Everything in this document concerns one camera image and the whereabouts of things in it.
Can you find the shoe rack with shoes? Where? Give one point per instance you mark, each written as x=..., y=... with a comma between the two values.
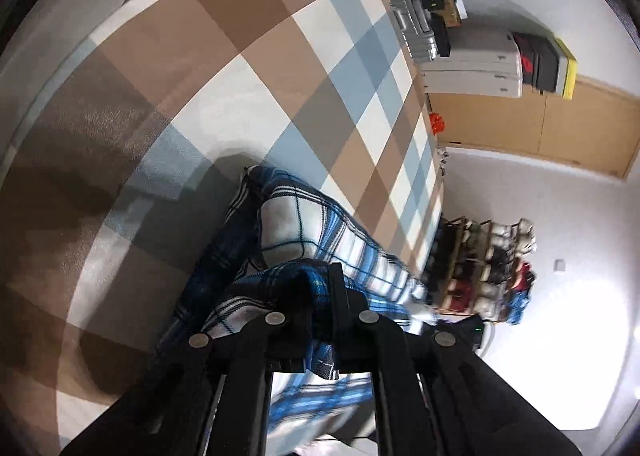
x=475, y=271

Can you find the cream hard suitcase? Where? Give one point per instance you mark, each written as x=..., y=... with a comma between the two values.
x=470, y=65

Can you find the brown blue checked bed cover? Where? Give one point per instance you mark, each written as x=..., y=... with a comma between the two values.
x=225, y=85

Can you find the silver hard suitcase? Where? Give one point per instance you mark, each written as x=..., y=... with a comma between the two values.
x=410, y=25

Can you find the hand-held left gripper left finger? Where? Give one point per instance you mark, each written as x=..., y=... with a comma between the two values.
x=250, y=361

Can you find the yellow shoe box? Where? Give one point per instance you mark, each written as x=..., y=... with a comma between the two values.
x=566, y=68

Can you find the blue plaid blanket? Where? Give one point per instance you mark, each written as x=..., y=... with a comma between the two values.
x=290, y=226

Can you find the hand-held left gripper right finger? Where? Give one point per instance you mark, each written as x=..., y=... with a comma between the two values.
x=345, y=306

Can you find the wooden door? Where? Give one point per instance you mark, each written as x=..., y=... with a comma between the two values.
x=575, y=130

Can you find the brown box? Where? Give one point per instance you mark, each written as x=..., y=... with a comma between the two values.
x=450, y=8

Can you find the black red shoe box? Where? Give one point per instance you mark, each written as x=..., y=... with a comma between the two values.
x=525, y=58

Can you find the red plastic bag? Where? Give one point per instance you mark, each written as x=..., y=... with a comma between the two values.
x=437, y=123

